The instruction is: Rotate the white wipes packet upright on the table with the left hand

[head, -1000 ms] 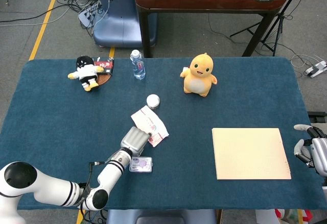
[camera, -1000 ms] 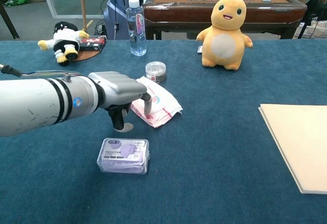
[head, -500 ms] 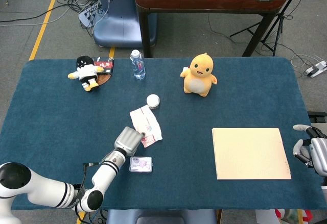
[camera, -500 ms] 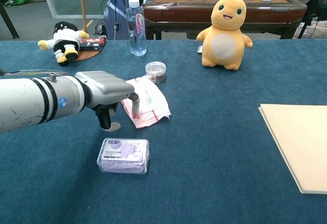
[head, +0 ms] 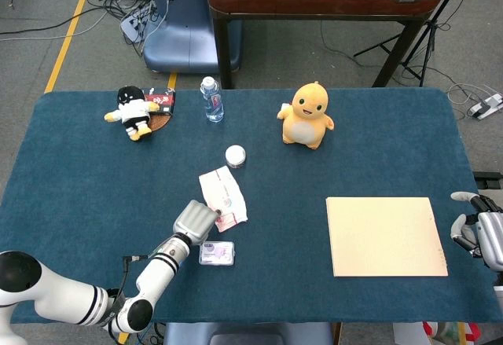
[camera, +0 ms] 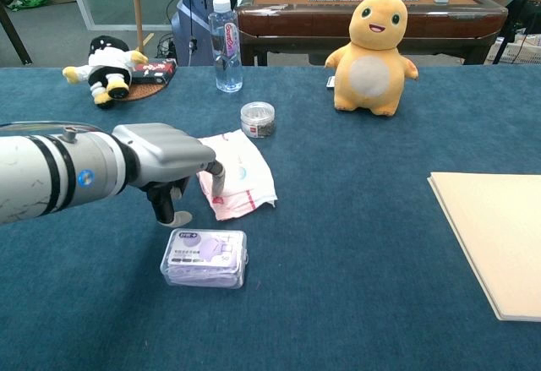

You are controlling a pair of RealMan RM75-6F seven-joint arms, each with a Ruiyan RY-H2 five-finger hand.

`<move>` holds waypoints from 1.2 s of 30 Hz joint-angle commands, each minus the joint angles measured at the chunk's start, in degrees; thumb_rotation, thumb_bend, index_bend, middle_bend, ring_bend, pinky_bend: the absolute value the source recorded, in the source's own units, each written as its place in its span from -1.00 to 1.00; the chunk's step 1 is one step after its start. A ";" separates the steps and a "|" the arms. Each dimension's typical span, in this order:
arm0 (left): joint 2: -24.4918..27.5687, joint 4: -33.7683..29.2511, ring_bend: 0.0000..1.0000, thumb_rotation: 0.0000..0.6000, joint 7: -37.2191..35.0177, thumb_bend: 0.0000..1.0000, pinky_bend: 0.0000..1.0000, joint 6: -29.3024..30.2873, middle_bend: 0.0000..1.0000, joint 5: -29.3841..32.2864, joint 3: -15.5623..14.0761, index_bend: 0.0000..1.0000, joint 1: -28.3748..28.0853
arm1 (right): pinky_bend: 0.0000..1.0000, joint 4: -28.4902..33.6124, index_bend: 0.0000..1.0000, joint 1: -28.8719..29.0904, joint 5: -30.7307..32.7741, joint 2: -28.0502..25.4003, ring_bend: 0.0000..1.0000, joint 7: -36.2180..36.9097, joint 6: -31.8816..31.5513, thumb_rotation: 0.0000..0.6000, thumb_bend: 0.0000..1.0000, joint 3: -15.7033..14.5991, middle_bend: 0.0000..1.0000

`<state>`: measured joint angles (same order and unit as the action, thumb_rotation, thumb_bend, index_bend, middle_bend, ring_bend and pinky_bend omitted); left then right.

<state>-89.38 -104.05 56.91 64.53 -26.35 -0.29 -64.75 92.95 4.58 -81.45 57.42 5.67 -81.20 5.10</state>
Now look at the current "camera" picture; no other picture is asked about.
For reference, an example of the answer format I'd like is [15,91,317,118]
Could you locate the beige square board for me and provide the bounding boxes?
[426,171,541,322]

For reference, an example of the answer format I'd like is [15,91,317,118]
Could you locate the black hanging cable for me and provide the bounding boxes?
[185,0,199,55]

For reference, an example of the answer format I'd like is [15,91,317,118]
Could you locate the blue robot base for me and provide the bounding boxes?
[171,0,250,67]

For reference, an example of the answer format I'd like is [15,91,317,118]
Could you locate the white plastic crate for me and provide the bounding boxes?
[485,35,541,66]

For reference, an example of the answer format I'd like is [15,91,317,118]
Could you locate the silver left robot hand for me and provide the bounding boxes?
[112,123,227,227]

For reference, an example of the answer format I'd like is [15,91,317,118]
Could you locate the black tripod stand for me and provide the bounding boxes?
[492,0,541,66]

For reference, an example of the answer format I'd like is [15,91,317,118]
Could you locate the small white rectangular packet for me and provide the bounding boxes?
[160,227,249,290]

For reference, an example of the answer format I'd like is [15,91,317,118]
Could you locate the clear plastic water bottle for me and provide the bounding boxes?
[208,0,244,94]

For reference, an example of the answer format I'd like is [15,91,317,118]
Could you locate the black slanted pole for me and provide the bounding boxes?
[0,3,33,67]

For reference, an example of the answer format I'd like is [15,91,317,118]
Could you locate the black white plush doll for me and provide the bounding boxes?
[62,35,150,109]

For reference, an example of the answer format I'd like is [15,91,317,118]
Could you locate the small white round container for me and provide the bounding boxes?
[240,101,277,139]

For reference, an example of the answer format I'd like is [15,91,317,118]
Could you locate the wooden pole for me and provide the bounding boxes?
[130,0,145,53]

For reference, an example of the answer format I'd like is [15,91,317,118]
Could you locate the red black card box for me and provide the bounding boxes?
[131,58,178,85]

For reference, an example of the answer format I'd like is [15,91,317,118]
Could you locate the brown mahjong table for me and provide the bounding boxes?
[234,0,508,67]

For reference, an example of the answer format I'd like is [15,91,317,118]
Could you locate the yellow dinosaur plush toy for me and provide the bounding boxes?
[324,0,419,117]

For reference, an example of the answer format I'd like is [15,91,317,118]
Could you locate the brown round woven coaster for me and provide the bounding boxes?
[120,79,170,101]

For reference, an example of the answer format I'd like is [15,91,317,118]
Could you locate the white red tissue pack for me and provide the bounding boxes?
[196,129,279,221]

